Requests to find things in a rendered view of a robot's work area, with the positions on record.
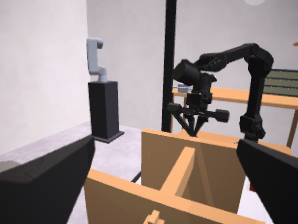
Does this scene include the tan wooden board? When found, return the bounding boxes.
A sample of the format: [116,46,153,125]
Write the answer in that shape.
[84,169,266,224]
[141,129,246,214]

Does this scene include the tan wooden wedge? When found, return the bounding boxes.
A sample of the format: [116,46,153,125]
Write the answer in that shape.
[148,210,159,224]

